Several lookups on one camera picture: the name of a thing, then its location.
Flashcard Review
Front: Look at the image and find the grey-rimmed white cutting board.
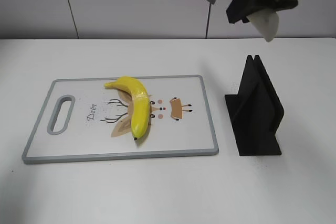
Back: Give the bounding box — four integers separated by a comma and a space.
22, 75, 218, 164

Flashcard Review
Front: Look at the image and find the yellow plastic banana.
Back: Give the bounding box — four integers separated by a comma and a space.
104, 76, 150, 140

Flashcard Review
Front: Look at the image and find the black knife stand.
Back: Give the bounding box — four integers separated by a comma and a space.
225, 55, 284, 156

